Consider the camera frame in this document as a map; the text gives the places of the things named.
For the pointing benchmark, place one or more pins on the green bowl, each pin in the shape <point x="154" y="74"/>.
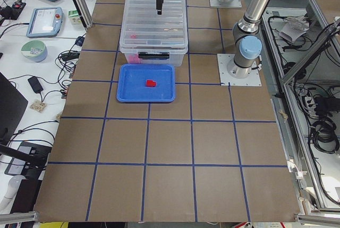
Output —
<point x="34" y="50"/>

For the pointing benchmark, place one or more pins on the blue plastic tray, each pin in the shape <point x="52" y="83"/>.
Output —
<point x="132" y="88"/>

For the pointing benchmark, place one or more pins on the clear plastic storage box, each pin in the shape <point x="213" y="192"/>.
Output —
<point x="154" y="26"/>

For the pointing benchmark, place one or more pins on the clear plastic box lid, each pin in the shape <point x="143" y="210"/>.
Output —
<point x="154" y="15"/>

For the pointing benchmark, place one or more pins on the white cylinder device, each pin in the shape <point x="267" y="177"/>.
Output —
<point x="12" y="189"/>

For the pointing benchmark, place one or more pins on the aluminium frame right side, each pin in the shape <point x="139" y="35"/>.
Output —
<point x="302" y="39"/>

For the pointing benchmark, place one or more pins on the small black power adapter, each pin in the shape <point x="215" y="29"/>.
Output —
<point x="35" y="84"/>

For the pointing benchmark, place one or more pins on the near teach pendant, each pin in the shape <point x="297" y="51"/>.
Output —
<point x="45" y="22"/>

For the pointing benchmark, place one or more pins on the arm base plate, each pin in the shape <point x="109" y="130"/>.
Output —
<point x="232" y="75"/>
<point x="226" y="4"/>

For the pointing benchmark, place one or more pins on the green white carton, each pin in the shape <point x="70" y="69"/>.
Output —
<point x="74" y="17"/>

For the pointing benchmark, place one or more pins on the black box latch handle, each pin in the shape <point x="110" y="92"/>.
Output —
<point x="152" y="56"/>

